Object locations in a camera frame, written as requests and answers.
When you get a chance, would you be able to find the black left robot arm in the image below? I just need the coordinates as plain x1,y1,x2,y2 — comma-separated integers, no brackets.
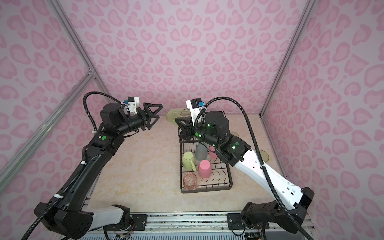
22,103,163,240

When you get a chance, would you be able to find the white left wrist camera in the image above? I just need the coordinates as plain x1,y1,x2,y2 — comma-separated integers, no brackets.
121,97,140,115

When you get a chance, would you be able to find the aluminium diagonal frame bar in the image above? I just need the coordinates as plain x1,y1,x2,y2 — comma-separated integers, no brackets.
1,71,95,192

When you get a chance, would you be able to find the black wire dish rack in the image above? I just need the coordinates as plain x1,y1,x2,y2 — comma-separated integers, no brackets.
178,129,233,194

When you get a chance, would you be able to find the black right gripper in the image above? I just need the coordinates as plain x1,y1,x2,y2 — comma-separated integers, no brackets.
174,116,222,148

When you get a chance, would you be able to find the bright green clear cup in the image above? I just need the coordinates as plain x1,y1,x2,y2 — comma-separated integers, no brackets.
166,109,191,127

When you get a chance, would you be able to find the aluminium corner frame post left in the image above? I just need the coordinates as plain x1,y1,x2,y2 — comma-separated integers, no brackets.
47,1,110,117

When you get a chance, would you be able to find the light green ceramic mug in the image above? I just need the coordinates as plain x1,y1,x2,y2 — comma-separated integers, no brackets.
182,152,197,172

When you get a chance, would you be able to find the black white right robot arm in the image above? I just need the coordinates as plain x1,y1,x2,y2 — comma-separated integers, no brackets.
175,111,314,233

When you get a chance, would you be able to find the aluminium corner frame post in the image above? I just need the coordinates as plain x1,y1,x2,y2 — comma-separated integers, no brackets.
259,0,318,119
47,1,110,117

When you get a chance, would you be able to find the magenta pink plastic cup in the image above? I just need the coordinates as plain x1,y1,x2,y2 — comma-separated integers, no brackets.
198,160,212,179

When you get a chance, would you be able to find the clear green plastic cup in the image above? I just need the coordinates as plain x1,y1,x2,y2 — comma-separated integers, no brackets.
260,150,270,163

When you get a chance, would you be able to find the aluminium corner frame post right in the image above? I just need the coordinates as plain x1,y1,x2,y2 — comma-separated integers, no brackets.
259,0,318,119

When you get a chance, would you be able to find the clear pink plastic cup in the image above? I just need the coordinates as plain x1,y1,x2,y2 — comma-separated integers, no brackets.
183,173,198,191

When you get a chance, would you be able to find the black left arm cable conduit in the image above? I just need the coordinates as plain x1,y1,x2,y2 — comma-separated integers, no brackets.
82,91,121,133

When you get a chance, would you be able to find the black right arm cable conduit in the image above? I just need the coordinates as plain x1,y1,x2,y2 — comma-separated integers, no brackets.
193,96,314,240

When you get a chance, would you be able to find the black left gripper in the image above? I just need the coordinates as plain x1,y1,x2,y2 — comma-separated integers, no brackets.
116,103,163,137

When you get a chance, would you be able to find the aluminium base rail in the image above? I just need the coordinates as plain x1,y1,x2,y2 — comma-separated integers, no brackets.
56,211,319,240

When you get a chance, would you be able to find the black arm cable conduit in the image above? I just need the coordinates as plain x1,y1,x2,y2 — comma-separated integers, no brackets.
193,96,314,240
82,91,121,133

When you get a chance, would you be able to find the frosted teal textured cup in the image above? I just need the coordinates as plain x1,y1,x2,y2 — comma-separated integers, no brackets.
195,143,208,163

